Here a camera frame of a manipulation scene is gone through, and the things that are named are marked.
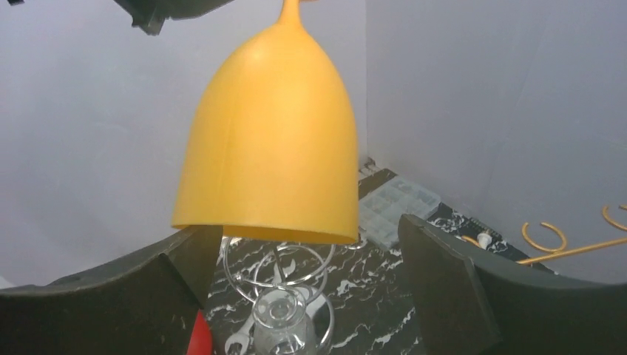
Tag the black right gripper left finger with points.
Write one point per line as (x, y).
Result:
(145, 302)

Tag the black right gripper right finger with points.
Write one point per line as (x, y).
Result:
(471, 301)

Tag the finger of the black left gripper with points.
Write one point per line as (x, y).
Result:
(150, 15)

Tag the red plastic goblet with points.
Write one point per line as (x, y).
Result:
(201, 341)

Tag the silver wire glass rack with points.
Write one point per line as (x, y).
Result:
(263, 272)

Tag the clear cut glass goblet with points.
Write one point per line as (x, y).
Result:
(281, 323)

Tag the orange plastic goblet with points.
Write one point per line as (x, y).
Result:
(272, 152)

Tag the white pipe fitting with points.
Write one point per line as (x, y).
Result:
(484, 240)

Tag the silver wrench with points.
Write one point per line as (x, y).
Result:
(318, 307)

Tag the clear plastic organizer box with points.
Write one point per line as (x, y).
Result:
(380, 210)

